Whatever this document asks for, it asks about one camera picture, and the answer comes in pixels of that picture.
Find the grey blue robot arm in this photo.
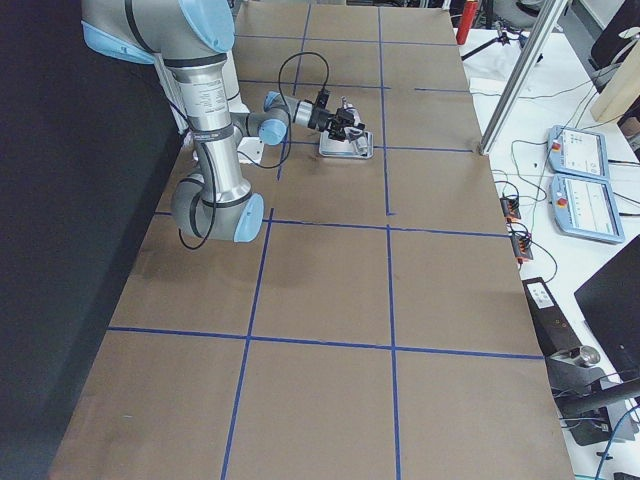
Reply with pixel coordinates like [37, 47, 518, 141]
[82, 1, 372, 242]

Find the teach pendant tablet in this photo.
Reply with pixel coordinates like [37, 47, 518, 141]
[547, 125, 610, 180]
[550, 174, 625, 244]

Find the lower teach pendant tablet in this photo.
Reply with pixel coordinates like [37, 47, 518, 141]
[550, 174, 625, 244]

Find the white digital kitchen scale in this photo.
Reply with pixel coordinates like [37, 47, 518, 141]
[319, 131, 373, 160]

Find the upper orange black connector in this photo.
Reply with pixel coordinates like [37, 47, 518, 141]
[500, 195, 521, 223]

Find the red cylinder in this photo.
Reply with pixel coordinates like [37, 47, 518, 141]
[456, 0, 478, 45]

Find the black monitor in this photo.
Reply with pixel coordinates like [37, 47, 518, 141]
[574, 236, 639, 372]

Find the aluminium frame post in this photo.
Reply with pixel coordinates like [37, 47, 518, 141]
[479, 0, 568, 155]

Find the clear glass sauce bottle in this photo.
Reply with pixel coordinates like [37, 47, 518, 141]
[341, 96, 368, 157]

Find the orange black connector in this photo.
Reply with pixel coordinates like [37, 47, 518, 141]
[508, 223, 533, 265]
[500, 195, 521, 223]

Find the black labelled box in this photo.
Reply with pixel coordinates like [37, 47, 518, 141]
[522, 277, 582, 357]

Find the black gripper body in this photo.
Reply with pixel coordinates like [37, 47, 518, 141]
[309, 104, 345, 135]

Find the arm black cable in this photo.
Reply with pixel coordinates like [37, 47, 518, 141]
[177, 50, 331, 251]

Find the upper teach pendant tablet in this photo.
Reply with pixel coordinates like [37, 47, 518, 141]
[547, 125, 610, 180]

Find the lower orange black connector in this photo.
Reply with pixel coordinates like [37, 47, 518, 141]
[508, 223, 533, 265]

